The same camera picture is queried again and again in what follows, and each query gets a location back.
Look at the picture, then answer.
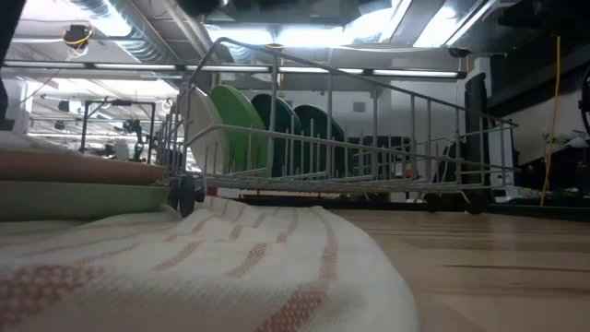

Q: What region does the grey wire dish rack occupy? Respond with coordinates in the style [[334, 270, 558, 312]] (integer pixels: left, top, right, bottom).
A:
[[156, 36, 521, 218]]

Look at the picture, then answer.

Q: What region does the silver ventilation duct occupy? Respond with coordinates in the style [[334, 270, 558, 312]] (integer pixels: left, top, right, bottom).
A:
[[68, 0, 222, 65]]

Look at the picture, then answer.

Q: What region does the light green plate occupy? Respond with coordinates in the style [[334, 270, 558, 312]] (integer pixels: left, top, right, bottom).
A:
[[209, 84, 271, 172]]

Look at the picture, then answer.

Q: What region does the black vertical pillar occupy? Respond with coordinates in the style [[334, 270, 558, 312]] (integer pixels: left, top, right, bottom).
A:
[[463, 72, 490, 207]]

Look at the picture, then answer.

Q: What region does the white board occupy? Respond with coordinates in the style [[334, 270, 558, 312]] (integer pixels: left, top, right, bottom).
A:
[[487, 126, 515, 185]]

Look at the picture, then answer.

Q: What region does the white red-striped dish towel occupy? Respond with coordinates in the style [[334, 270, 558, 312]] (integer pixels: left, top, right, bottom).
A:
[[0, 131, 420, 332]]

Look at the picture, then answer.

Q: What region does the dark green plate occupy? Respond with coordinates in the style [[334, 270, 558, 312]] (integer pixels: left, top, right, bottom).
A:
[[293, 104, 347, 176], [251, 93, 303, 176]]

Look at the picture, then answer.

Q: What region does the black background rig frame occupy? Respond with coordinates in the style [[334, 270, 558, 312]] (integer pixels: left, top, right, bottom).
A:
[[78, 97, 158, 163]]

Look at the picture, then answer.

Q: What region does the ceiling light strip bar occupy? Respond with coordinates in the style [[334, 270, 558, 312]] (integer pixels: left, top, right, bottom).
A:
[[0, 58, 467, 80]]

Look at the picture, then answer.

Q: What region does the white plate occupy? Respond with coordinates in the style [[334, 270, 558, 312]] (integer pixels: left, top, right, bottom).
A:
[[182, 87, 231, 175]]

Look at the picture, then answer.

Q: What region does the sage green plate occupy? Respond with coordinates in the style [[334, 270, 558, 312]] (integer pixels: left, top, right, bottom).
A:
[[0, 180, 171, 222]]

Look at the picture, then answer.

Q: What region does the black ceiling device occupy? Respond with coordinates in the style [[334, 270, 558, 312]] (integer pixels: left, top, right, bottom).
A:
[[62, 23, 96, 61]]

